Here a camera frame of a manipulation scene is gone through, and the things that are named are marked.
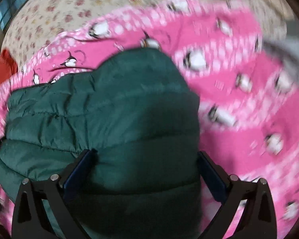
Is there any dark green quilted puffer jacket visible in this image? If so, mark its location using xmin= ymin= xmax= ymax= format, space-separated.
xmin=0 ymin=49 xmax=201 ymax=238

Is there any pink penguin print blanket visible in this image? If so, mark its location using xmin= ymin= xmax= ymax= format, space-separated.
xmin=0 ymin=0 xmax=299 ymax=238

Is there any red ruffled pillow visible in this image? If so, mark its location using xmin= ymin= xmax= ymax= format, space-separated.
xmin=0 ymin=49 xmax=18 ymax=85

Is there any grey white garment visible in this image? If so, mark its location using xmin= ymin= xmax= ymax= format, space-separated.
xmin=263 ymin=36 xmax=299 ymax=86

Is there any beige floral bed sheet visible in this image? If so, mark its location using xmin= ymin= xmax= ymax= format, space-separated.
xmin=0 ymin=0 xmax=295 ymax=65

